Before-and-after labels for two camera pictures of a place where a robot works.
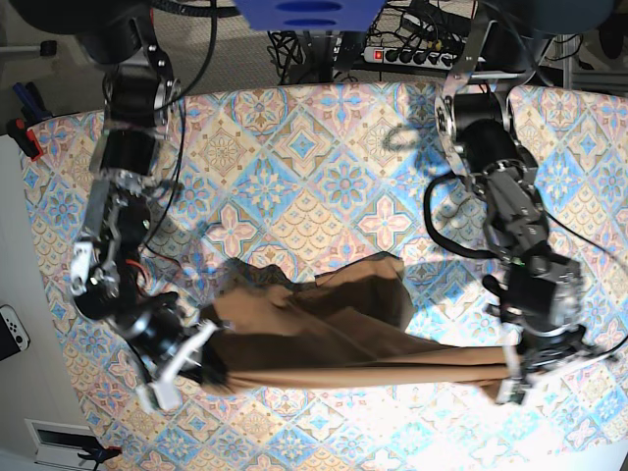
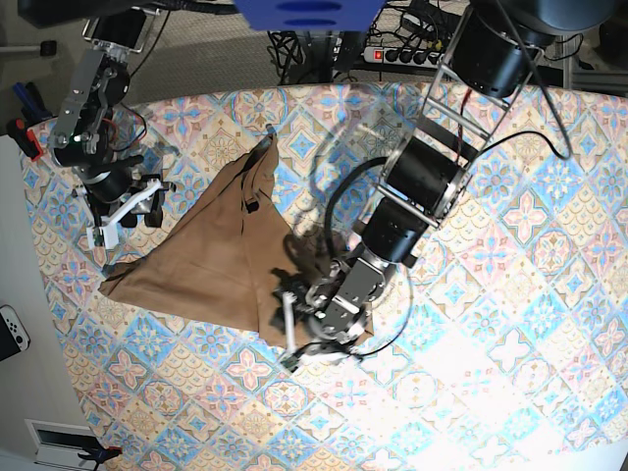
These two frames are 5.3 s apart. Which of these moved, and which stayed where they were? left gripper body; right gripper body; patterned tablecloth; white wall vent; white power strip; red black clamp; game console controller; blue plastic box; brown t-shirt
Moved: brown t-shirt; left gripper body; right gripper body
Stayed: game console controller; red black clamp; patterned tablecloth; white power strip; blue plastic box; white wall vent
